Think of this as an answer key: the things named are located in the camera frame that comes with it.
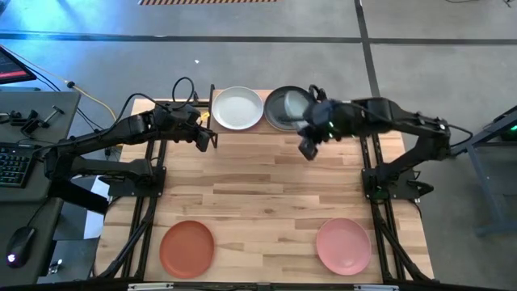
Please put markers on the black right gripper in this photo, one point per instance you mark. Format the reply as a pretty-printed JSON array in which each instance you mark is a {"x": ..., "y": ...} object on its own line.
[{"x": 317, "y": 121}]

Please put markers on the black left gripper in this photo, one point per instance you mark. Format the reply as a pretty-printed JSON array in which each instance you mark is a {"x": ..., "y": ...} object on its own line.
[{"x": 194, "y": 131}]

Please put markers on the dark grey plate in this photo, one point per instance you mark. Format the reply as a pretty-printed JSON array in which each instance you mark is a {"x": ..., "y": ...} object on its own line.
[{"x": 274, "y": 111}]

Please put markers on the light grey plate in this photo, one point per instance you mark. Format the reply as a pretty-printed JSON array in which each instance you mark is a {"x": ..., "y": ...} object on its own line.
[{"x": 237, "y": 108}]

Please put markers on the terracotta orange plate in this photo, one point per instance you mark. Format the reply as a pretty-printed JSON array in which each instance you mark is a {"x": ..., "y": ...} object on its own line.
[{"x": 187, "y": 250}]

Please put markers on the pink plate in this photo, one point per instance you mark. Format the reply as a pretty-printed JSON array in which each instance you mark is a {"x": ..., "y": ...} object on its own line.
[{"x": 343, "y": 246}]

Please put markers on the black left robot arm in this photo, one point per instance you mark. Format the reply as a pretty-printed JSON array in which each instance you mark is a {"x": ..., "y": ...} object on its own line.
[{"x": 101, "y": 135}]

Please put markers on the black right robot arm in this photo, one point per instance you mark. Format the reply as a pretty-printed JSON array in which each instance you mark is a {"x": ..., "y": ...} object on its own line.
[{"x": 404, "y": 119}]

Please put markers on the yellow tape tag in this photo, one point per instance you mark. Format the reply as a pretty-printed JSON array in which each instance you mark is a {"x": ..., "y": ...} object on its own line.
[{"x": 205, "y": 116}]

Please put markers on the white paper sheet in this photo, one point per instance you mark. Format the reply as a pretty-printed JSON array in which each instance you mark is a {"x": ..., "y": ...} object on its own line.
[{"x": 95, "y": 222}]

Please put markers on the black clamp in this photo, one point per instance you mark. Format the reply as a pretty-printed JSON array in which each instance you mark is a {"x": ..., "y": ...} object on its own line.
[{"x": 24, "y": 121}]

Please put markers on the grey metal stand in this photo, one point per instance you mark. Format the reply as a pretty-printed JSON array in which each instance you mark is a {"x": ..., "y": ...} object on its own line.
[{"x": 482, "y": 178}]

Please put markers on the black backlit keyboard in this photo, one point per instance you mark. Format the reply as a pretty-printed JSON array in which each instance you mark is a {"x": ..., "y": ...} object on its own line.
[{"x": 16, "y": 165}]

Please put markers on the grey side desk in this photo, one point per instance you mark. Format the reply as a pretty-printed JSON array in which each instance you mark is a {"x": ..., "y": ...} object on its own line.
[{"x": 24, "y": 206}]

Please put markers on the black computer monitor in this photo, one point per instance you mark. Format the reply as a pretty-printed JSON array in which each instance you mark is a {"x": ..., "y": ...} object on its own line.
[{"x": 12, "y": 68}]

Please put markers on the small metal fitting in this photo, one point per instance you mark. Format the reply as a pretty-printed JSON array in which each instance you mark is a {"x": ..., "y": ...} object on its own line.
[{"x": 55, "y": 266}]

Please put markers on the black computer mouse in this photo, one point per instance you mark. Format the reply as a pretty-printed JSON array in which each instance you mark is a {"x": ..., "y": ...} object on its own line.
[{"x": 20, "y": 244}]

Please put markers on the wooden shelf with black frame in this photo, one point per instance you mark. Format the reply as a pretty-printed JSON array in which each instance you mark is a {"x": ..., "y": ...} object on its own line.
[{"x": 250, "y": 135}]

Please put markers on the black aluminium table frame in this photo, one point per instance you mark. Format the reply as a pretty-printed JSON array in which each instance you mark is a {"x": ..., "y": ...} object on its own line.
[{"x": 364, "y": 155}]

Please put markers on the silver metal bracket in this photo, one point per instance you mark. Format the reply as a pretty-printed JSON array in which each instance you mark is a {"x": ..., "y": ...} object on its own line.
[
  {"x": 375, "y": 287},
  {"x": 149, "y": 286}
]

